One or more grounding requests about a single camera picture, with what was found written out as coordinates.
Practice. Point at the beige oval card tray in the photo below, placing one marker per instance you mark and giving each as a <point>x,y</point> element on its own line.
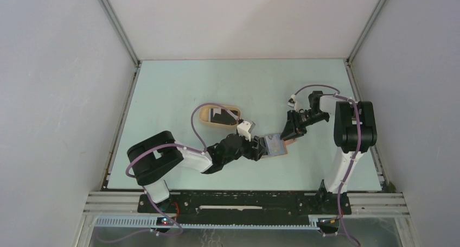
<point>204,115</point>

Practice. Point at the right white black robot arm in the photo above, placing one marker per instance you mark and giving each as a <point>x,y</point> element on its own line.
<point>354,133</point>

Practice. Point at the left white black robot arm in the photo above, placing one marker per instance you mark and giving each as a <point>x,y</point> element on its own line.
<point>151,159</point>

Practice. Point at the black card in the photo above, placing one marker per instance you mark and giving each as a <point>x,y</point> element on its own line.
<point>220,116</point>

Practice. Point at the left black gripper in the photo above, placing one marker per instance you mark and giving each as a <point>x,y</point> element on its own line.
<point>255,153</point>

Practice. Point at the aluminium frame rail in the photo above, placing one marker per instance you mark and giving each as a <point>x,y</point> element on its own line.
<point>110,209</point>

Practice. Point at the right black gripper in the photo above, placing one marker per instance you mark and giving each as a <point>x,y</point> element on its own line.
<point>289,132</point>

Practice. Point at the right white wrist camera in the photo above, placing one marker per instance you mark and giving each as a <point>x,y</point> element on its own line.
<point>293,103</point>

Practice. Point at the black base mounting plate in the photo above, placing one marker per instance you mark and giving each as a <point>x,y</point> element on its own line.
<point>248,208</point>

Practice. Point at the brown leather card holder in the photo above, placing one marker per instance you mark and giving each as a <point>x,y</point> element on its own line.
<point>288,142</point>

